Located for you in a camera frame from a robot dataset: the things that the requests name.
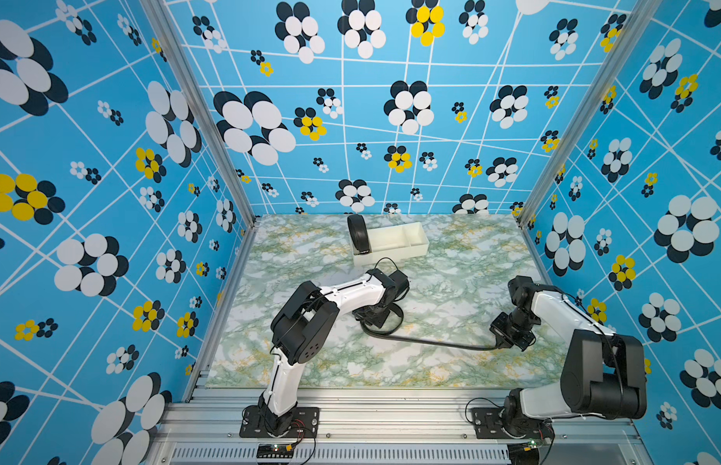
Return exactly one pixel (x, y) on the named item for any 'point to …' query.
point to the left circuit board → (274, 450)
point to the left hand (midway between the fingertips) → (370, 318)
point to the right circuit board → (526, 453)
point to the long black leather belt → (359, 232)
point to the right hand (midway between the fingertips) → (501, 341)
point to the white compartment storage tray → (393, 242)
